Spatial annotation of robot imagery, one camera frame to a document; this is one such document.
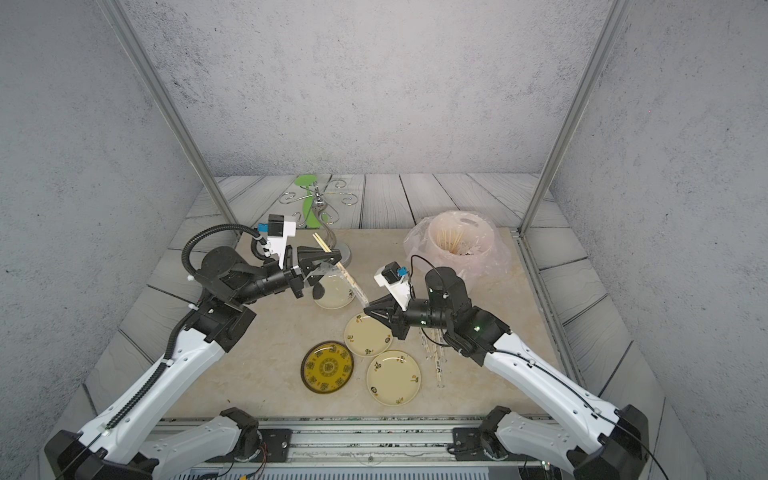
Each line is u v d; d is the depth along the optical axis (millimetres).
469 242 912
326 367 863
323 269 573
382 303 623
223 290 476
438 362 866
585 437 383
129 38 733
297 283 525
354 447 741
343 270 593
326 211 954
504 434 600
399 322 573
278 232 510
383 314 641
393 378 831
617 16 702
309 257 555
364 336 912
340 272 599
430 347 889
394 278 557
